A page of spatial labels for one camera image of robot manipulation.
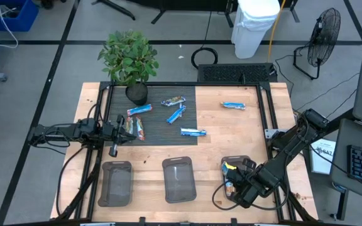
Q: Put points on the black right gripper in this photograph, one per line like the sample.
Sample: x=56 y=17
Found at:
x=250 y=185

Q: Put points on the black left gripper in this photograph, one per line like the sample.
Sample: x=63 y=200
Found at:
x=113 y=133

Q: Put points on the blue red granola bar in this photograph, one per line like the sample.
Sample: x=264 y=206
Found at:
x=139 y=110

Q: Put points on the blue brown granola bar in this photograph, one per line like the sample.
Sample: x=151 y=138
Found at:
x=173 y=100

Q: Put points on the blue white granola bar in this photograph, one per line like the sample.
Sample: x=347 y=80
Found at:
x=193 y=132

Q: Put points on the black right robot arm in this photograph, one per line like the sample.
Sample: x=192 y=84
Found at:
x=294 y=147

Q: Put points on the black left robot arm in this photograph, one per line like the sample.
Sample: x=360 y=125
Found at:
x=58 y=130

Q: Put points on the grey translucent plastic tray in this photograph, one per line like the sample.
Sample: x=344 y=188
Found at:
x=115 y=185
x=179 y=182
x=222 y=179

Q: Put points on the dark woven placemat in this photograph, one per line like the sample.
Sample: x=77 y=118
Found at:
x=159 y=135

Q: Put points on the green potted plant black pot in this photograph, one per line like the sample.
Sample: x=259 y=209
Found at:
x=127 y=56

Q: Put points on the white paper sign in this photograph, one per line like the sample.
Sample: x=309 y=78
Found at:
x=320 y=163

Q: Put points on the grey desk with keyboard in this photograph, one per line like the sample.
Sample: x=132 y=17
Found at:
x=341 y=157

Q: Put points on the black perforated box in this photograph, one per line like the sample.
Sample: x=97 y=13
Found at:
x=234 y=73

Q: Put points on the black equipment stand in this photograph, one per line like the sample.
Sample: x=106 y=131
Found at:
x=184 y=2

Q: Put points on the white trash bin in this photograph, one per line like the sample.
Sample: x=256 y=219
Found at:
x=253 y=28

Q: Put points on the large blue plastic bin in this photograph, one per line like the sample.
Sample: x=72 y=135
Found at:
x=20 y=23

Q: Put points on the black floor fan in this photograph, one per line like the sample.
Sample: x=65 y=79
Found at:
x=324 y=37

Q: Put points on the silver metal bracket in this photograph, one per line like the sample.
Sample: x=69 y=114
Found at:
x=270 y=133

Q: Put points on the black aluminium table frame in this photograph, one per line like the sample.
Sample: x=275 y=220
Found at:
x=184 y=84

